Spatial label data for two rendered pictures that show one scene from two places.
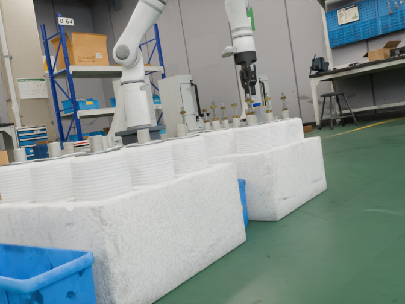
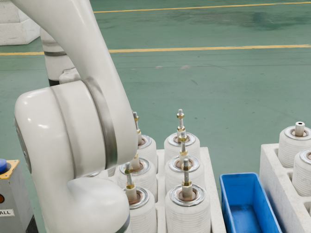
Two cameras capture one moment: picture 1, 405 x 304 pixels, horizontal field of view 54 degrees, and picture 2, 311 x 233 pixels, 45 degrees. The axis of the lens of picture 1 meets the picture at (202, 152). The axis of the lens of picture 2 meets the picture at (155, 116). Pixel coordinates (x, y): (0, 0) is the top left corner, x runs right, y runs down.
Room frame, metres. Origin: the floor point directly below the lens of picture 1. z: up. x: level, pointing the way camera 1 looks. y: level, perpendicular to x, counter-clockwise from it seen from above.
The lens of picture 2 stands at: (1.65, 0.54, 0.75)
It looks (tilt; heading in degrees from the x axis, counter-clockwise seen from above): 26 degrees down; 236
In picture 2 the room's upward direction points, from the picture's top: 5 degrees counter-clockwise
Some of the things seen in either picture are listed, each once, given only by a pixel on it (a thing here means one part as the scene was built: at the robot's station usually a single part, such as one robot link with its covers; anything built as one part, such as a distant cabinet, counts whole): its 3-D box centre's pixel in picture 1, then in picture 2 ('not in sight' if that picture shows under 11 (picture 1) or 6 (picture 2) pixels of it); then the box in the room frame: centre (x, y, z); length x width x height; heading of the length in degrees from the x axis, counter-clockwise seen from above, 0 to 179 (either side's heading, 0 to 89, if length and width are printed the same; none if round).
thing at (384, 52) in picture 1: (382, 53); not in sight; (5.26, -2.53, 0.87); 0.40 x 0.30 x 0.23; 31
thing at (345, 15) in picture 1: (348, 14); not in sight; (5.73, -2.34, 1.54); 0.32 x 0.02 x 0.25; 45
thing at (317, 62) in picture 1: (319, 64); not in sight; (5.44, -1.75, 0.87); 0.41 x 0.17 x 0.25; 135
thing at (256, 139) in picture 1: (256, 157); (183, 168); (1.11, -0.15, 0.16); 0.10 x 0.10 x 0.18
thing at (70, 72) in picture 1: (113, 90); not in sight; (6.67, 1.31, 1.10); 1.89 x 0.64 x 2.20; 135
